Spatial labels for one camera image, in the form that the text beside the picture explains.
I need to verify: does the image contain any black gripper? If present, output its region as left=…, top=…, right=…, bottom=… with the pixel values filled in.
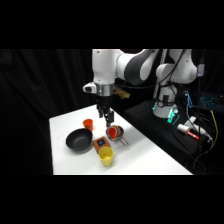
left=95, top=94, right=116, bottom=128

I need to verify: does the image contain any brown potato plush toy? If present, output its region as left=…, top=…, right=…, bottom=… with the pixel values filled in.
left=107, top=124, right=122, bottom=141

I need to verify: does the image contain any black bowl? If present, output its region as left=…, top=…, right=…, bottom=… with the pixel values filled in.
left=65, top=127, right=94, bottom=154

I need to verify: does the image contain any orange plastic cup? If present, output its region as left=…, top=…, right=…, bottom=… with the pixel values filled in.
left=82, top=118, right=95, bottom=132

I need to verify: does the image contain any wooden block with blue dot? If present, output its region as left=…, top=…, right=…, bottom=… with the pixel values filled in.
left=92, top=135, right=112, bottom=154

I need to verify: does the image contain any yellow plastic cup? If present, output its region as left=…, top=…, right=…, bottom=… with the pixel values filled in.
left=97, top=146, right=115, bottom=168

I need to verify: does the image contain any black robot stand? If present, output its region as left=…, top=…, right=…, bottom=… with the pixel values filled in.
left=123, top=98, right=204, bottom=168

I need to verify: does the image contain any small green light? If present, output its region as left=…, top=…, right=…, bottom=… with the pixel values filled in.
left=167, top=109, right=180, bottom=125

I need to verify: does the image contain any black curtain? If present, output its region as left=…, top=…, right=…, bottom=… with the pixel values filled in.
left=0, top=49, right=224, bottom=176

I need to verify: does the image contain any white cylinder with red tip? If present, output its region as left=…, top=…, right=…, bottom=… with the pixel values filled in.
left=176, top=123, right=201, bottom=141

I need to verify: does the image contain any blue lit electronic device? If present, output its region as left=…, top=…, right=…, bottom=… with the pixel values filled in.
left=182, top=89, right=195, bottom=108

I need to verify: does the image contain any blue lit keyboard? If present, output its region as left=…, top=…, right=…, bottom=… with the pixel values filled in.
left=199, top=94, right=223, bottom=112

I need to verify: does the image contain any small metal pot with handle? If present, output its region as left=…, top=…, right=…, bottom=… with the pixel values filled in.
left=105, top=124, right=130, bottom=147

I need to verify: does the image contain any yellowish tag on cable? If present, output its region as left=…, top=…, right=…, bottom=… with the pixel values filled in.
left=113, top=86, right=131, bottom=100

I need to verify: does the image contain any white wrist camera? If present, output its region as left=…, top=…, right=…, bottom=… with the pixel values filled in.
left=82, top=82, right=98, bottom=94

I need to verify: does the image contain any white cable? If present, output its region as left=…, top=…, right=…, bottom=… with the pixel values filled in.
left=185, top=115, right=214, bottom=142

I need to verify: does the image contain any yellow cable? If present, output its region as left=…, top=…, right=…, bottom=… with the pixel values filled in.
left=210, top=110, right=220, bottom=142

